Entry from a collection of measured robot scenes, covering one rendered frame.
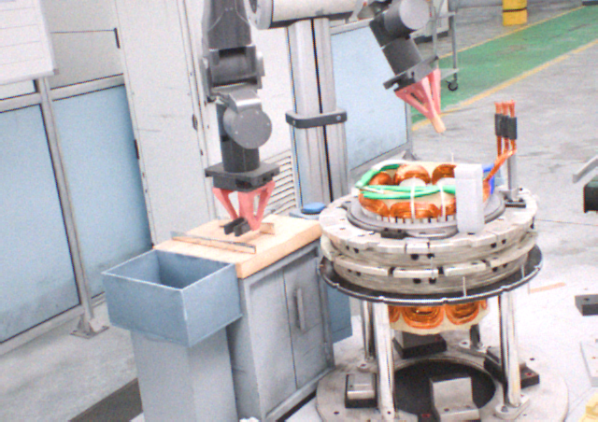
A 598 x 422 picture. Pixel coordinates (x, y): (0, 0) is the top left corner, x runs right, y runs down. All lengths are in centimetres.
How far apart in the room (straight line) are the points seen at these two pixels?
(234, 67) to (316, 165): 52
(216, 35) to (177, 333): 41
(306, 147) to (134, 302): 58
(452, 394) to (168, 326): 42
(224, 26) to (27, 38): 232
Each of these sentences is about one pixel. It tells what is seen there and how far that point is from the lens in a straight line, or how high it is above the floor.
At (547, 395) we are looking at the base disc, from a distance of 132.
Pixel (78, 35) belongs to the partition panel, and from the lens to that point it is 360.
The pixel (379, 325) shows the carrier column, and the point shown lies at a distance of 116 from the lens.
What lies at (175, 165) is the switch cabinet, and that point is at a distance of 352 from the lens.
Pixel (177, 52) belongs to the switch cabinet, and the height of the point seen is 117.
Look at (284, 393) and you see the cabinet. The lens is 131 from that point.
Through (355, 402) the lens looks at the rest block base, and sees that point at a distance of 128.
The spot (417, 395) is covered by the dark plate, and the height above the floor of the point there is 78.
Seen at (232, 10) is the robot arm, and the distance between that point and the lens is 112.
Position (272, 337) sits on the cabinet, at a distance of 126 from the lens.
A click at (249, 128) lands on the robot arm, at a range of 109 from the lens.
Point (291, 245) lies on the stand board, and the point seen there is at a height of 105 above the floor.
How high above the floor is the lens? 147
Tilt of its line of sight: 16 degrees down
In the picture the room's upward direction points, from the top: 6 degrees counter-clockwise
